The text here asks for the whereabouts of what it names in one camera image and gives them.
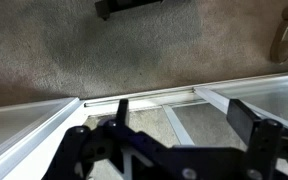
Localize metal floor door track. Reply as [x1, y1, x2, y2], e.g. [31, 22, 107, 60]
[84, 72, 288, 109]

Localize white sliding glass door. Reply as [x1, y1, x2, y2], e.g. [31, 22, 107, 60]
[194, 73, 288, 127]

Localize white screen door frame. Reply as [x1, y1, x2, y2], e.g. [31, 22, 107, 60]
[162, 105, 194, 146]

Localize tan slipper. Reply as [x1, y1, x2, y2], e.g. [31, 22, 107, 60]
[270, 20, 288, 64]

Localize black furniture leg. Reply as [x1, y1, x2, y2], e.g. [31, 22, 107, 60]
[94, 0, 163, 21]

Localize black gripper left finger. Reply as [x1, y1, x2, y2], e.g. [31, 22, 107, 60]
[116, 99, 129, 125]

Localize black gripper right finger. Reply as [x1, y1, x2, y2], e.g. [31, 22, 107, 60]
[226, 99, 261, 145]

